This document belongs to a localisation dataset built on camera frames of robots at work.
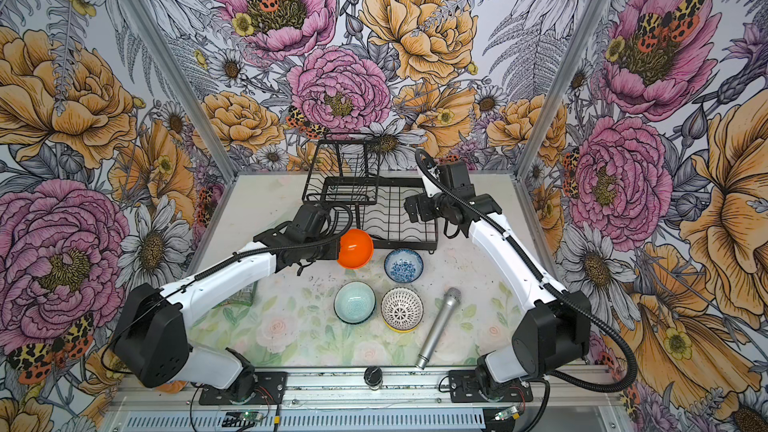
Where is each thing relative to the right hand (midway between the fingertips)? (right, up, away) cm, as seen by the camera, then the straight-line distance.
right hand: (422, 209), depth 82 cm
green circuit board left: (-41, -48, -11) cm, 64 cm away
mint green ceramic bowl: (-19, -26, +4) cm, 33 cm away
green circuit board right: (+19, -48, -10) cm, 53 cm away
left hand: (-24, -13, +4) cm, 27 cm away
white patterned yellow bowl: (-5, -28, +2) cm, 28 cm away
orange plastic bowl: (-18, -11, +3) cm, 22 cm away
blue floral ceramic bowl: (-4, -18, +13) cm, 22 cm away
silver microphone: (+9, -25, +4) cm, 27 cm away
